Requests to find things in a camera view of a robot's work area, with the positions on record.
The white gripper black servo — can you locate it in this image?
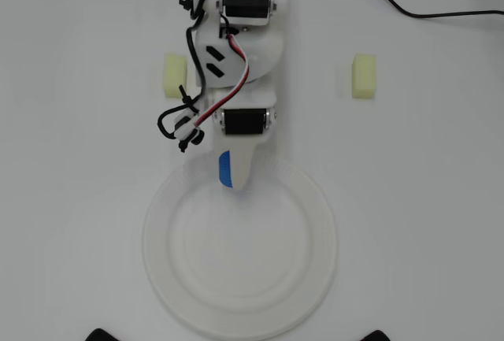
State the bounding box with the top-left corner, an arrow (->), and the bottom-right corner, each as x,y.
209,89 -> 279,193

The blue ribbed block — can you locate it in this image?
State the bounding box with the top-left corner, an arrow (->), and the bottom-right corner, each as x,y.
217,150 -> 236,191

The white round dish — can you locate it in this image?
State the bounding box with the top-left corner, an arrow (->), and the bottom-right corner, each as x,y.
141,155 -> 339,341

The pale yellow foam block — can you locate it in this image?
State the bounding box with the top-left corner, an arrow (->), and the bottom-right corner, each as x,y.
162,53 -> 188,101
351,53 -> 378,101

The black stand foot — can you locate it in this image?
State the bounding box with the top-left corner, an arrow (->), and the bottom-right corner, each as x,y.
85,328 -> 120,341
361,329 -> 399,341

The red white servo wire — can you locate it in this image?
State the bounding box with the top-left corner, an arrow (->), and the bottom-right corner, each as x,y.
189,0 -> 250,129

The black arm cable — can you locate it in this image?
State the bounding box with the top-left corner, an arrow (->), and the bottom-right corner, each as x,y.
157,0 -> 217,154

